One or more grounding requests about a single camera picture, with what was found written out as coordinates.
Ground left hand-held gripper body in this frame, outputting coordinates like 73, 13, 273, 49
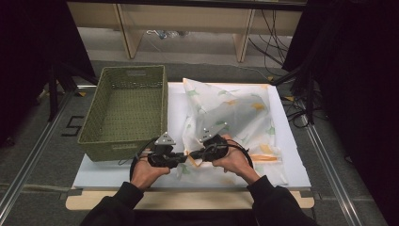
147, 131, 177, 170

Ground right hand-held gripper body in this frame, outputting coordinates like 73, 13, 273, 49
198, 122, 231, 163

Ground white leaf-print zipper bag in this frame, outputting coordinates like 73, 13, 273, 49
176, 77, 289, 186

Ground green woven basket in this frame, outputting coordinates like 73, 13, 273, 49
77, 64, 168, 163

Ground person's right hand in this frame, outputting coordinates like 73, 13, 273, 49
212, 135, 252, 186

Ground person's left hand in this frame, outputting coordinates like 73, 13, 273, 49
130, 155, 172, 190

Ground white foam board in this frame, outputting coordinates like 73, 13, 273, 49
73, 82, 311, 191

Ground black metal stand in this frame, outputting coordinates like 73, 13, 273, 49
270, 53, 318, 125

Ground black tripod stand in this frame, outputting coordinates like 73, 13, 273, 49
46, 60, 99, 122

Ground light wooden shelf unit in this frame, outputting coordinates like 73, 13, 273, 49
68, 0, 308, 63

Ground black curtain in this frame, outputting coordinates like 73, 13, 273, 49
281, 0, 399, 226
0, 0, 97, 149

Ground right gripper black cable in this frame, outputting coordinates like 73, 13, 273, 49
225, 138, 255, 170

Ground black floor cables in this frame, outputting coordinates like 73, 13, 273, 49
281, 96, 314, 129

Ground metal floor rail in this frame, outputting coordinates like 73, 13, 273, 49
0, 90, 78, 220
300, 116, 365, 226

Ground hanging black cable bundle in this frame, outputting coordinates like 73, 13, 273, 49
248, 8, 290, 69

